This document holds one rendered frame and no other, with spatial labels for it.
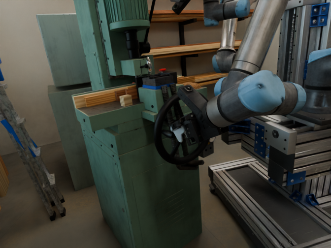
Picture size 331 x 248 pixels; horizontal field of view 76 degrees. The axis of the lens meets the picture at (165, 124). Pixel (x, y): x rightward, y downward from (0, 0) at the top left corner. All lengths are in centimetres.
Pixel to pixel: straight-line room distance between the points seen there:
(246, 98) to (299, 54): 78
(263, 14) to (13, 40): 296
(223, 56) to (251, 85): 97
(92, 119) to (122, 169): 25
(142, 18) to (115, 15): 11
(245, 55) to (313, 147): 52
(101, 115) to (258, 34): 57
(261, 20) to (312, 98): 44
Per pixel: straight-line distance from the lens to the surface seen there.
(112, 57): 109
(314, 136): 97
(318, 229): 136
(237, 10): 115
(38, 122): 335
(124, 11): 97
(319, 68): 96
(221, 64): 137
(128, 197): 100
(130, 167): 93
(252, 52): 61
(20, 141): 162
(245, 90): 42
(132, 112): 86
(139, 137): 90
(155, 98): 80
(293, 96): 52
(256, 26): 64
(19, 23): 329
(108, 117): 82
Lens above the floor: 110
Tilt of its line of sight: 19 degrees down
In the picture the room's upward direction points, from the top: 6 degrees counter-clockwise
